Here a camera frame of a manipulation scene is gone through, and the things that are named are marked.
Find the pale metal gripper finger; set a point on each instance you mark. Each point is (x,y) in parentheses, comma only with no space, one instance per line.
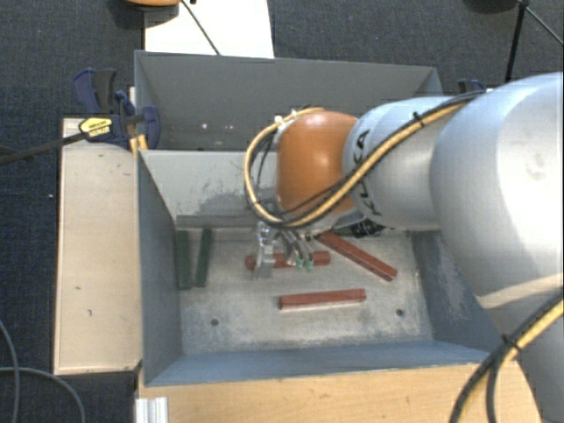
(256,262)
(267,267)

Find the black cylinder on white bracket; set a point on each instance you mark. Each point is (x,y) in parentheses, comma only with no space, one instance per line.
(365,228)

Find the dark green flat block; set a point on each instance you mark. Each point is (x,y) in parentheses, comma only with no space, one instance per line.
(203,258)
(183,260)

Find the red-brown flat block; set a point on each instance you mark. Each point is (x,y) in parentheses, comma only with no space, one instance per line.
(321,258)
(361,258)
(321,299)

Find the grey metal bin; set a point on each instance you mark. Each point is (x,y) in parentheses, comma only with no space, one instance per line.
(308,324)

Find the pale wood flat board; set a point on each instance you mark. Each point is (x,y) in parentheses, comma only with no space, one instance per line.
(99,258)

